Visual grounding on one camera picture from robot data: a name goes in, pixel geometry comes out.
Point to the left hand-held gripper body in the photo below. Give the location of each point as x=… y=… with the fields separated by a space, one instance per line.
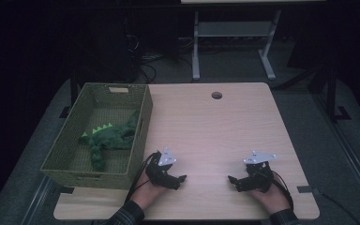
x=164 y=160

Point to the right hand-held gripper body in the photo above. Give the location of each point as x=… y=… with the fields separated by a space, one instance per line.
x=258 y=173

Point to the green dinosaur plush garment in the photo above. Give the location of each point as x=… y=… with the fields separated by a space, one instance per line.
x=112 y=140

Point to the green woven basket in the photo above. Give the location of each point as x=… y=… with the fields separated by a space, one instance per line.
x=104 y=137

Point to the person's left hand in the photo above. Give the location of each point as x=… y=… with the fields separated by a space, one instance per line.
x=147 y=193

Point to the person's right hand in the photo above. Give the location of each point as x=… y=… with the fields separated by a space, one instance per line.
x=272 y=198

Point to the grey tape strip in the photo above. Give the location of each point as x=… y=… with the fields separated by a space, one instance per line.
x=306 y=189

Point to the black metal stand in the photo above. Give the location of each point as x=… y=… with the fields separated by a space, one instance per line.
x=332 y=93

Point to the grey metal stand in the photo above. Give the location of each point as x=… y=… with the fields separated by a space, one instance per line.
x=234 y=29

